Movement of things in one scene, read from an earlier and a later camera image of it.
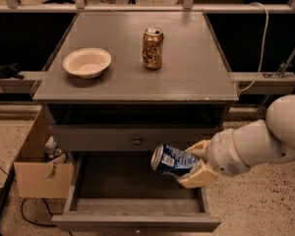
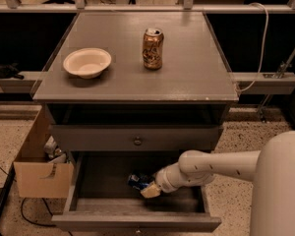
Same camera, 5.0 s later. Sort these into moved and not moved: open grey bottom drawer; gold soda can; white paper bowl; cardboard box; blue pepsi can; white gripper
Moved: blue pepsi can; white gripper
Not moved: white paper bowl; open grey bottom drawer; gold soda can; cardboard box
